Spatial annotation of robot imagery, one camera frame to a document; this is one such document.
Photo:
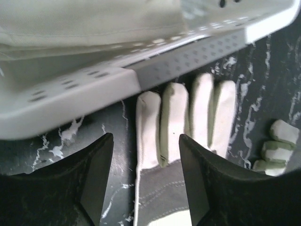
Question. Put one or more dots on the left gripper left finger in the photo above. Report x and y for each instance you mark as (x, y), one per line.
(69, 192)

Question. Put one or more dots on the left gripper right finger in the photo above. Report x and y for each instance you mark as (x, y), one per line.
(221, 193)

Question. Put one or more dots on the corner glove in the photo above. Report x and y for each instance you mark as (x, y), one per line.
(206, 114)

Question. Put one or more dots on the work glove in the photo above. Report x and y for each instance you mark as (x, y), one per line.
(282, 153)

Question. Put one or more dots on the white perforated storage basket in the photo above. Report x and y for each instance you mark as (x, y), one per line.
(64, 59)

